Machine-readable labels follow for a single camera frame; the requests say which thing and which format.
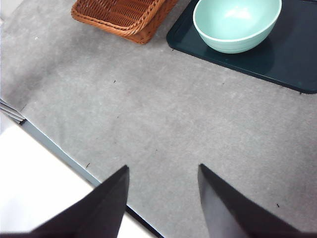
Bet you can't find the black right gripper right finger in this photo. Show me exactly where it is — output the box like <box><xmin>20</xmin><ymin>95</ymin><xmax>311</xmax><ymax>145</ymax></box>
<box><xmin>197</xmin><ymin>163</ymin><xmax>317</xmax><ymax>238</ymax></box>

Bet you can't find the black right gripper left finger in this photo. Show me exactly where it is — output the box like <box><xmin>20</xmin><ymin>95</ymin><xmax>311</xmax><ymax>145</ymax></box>
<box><xmin>0</xmin><ymin>165</ymin><xmax>130</xmax><ymax>238</ymax></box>

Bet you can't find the teal ceramic bowl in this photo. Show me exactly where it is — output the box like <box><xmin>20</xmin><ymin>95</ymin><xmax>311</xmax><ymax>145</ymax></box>
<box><xmin>192</xmin><ymin>0</ymin><xmax>283</xmax><ymax>55</ymax></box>

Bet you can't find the white base platform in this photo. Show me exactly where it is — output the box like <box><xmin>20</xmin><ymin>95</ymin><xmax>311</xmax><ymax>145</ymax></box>
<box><xmin>0</xmin><ymin>123</ymin><xmax>159</xmax><ymax>238</ymax></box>

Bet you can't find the grey ribbed panel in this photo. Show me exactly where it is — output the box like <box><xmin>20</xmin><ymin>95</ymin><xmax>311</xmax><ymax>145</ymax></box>
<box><xmin>0</xmin><ymin>98</ymin><xmax>27</xmax><ymax>123</ymax></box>

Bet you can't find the dark teal rectangular tray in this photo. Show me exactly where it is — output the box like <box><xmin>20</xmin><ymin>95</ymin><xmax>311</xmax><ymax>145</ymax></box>
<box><xmin>166</xmin><ymin>0</ymin><xmax>317</xmax><ymax>95</ymax></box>

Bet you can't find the brown wicker basket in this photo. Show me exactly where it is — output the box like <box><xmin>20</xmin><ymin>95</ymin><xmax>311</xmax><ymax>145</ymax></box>
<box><xmin>71</xmin><ymin>0</ymin><xmax>179</xmax><ymax>45</ymax></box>

